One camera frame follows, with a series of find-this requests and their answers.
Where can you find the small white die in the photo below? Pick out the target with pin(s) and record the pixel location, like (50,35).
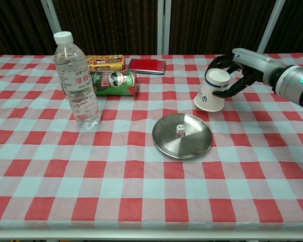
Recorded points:
(180,129)

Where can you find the clear plastic water bottle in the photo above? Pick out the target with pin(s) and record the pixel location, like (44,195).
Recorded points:
(77,83)

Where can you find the white paper cup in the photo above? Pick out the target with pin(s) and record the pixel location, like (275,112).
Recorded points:
(209,99)

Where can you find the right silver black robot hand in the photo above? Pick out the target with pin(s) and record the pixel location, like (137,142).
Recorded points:
(257,61)

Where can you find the silver metal plate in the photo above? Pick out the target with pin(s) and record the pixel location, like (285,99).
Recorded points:
(192,141)

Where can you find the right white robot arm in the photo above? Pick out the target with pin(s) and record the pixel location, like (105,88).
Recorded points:
(296,84)

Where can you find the red white checkered tablecloth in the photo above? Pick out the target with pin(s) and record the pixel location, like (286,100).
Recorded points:
(141,191)

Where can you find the yellow orange snack box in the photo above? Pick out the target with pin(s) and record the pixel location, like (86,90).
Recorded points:
(106,63)

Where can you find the red flat tin case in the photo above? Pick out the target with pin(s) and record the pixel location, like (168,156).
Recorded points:
(146,65)

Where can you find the aluminium partition post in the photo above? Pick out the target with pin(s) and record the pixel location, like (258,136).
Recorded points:
(163,25)
(51,15)
(271,25)

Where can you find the green Pringles can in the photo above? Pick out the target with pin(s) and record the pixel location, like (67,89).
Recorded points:
(116,83)

